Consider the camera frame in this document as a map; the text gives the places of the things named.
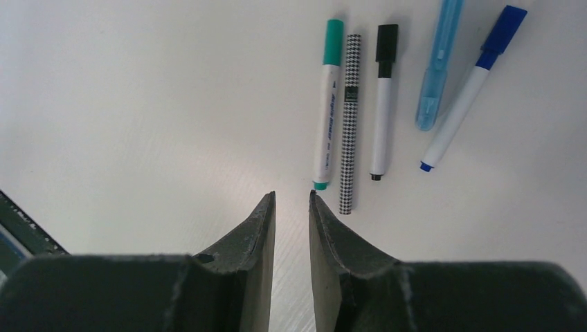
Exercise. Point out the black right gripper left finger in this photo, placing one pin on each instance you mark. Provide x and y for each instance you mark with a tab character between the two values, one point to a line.
226	287

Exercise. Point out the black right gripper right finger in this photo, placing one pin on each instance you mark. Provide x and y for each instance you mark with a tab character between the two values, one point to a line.
358	287

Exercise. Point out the black checkered pen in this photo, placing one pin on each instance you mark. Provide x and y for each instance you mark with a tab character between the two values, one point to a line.
350	113

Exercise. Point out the light blue correction tape pen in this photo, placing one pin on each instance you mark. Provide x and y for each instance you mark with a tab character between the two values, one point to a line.
437	70

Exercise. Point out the white pen green end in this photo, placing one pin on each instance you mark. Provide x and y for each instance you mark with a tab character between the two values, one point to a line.
329	83

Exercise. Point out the white pen blue end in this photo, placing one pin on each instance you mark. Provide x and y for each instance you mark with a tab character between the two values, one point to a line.
501	34

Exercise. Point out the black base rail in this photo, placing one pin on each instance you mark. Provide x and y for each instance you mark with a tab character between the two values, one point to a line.
22	238

